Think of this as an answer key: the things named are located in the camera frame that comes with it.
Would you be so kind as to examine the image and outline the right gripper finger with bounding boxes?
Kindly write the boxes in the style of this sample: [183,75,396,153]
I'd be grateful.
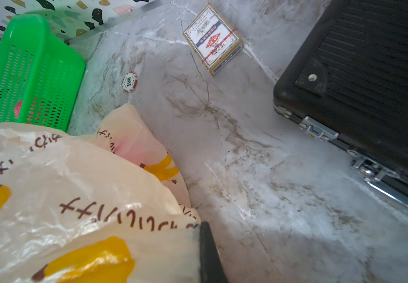
[199,222,228,283]

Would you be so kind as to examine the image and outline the poker chip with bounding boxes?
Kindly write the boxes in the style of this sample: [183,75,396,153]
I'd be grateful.
[122,71,138,93]

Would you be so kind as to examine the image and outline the small card box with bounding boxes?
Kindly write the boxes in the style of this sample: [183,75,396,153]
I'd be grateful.
[183,3,244,76]

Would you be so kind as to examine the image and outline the black flat box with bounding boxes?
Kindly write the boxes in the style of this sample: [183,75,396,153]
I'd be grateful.
[273,1,408,207]

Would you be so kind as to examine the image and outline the green plastic mesh basket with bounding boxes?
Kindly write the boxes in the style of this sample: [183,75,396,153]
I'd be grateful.
[0,14,85,131]

